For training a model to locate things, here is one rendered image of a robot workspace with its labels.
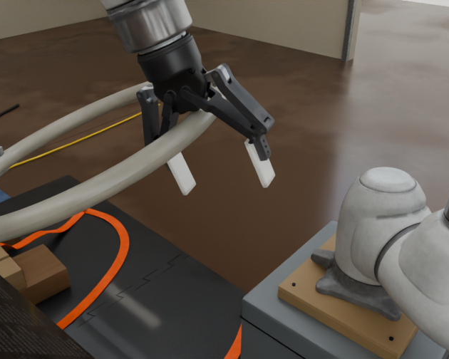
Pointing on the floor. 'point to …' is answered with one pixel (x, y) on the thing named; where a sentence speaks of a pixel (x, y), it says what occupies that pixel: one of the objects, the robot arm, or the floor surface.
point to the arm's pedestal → (306, 322)
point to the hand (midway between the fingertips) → (224, 179)
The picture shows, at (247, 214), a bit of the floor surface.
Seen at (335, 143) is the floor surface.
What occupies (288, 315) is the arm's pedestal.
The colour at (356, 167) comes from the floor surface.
